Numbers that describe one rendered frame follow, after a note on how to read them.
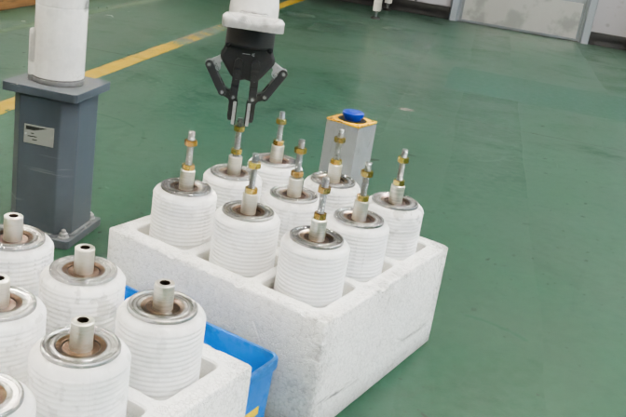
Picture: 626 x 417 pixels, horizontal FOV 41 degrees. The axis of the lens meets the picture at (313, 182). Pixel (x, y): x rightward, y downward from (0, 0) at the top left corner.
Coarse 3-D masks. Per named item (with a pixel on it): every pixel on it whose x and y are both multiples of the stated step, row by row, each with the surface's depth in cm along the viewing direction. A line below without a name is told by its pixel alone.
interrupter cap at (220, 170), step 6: (216, 168) 137; (222, 168) 138; (246, 168) 139; (216, 174) 134; (222, 174) 135; (228, 174) 136; (240, 174) 137; (246, 174) 137; (228, 180) 133; (234, 180) 133; (240, 180) 134; (246, 180) 134
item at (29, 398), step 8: (24, 384) 74; (24, 392) 73; (24, 400) 72; (32, 400) 73; (24, 408) 71; (32, 408) 72; (8, 416) 70; (16, 416) 70; (24, 416) 71; (32, 416) 71
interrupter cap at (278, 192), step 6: (276, 186) 133; (282, 186) 133; (270, 192) 130; (276, 192) 130; (282, 192) 131; (306, 192) 133; (312, 192) 133; (276, 198) 128; (282, 198) 128; (288, 198) 128; (294, 198) 129; (300, 198) 130; (306, 198) 130; (312, 198) 130; (300, 204) 128
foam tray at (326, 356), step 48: (144, 240) 124; (144, 288) 125; (192, 288) 120; (240, 288) 115; (384, 288) 122; (432, 288) 139; (240, 336) 117; (288, 336) 112; (336, 336) 112; (384, 336) 127; (288, 384) 114; (336, 384) 117
